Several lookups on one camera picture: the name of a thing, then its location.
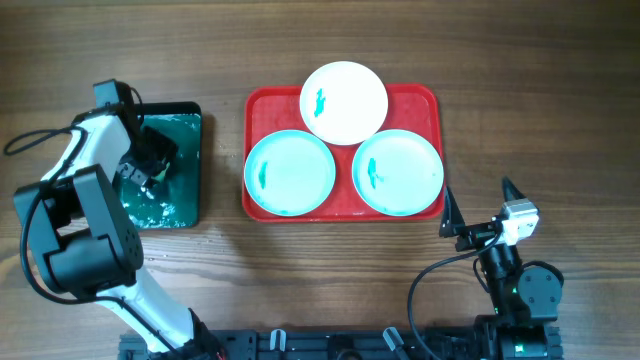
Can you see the green sponge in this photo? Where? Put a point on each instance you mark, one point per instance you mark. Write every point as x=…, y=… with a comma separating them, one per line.
x=160, y=177

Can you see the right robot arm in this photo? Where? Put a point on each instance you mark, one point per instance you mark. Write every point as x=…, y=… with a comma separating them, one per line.
x=525, y=295

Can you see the white plate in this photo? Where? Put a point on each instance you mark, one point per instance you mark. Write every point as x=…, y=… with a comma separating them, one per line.
x=343, y=103

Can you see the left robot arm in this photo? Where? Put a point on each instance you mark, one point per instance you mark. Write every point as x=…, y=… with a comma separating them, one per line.
x=78, y=245

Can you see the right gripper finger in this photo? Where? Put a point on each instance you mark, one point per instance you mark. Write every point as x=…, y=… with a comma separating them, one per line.
x=510, y=191
x=452, y=221

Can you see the mint plate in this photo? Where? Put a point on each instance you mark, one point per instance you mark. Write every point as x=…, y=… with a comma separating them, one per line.
x=289, y=173
x=397, y=173

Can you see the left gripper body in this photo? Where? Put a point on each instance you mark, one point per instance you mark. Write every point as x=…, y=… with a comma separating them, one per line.
x=148, y=157

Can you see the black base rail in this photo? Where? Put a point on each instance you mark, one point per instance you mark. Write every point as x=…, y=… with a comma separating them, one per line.
x=459, y=343

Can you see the red plastic tray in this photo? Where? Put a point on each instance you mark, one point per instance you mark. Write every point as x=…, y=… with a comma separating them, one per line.
x=412, y=107

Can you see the black water basin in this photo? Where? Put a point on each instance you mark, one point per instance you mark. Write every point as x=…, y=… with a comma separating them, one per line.
x=173, y=202

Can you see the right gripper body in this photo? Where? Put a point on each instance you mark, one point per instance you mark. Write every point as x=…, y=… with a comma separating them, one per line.
x=473, y=237

